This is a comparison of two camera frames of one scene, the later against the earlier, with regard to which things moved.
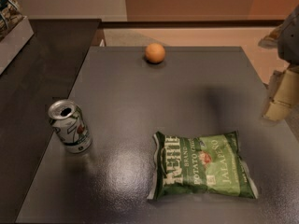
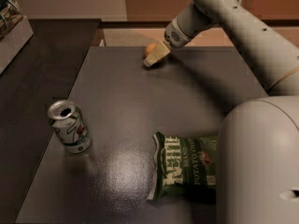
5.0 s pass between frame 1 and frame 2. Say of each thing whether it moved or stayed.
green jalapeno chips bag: stayed
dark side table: stayed
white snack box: stayed
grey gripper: moved
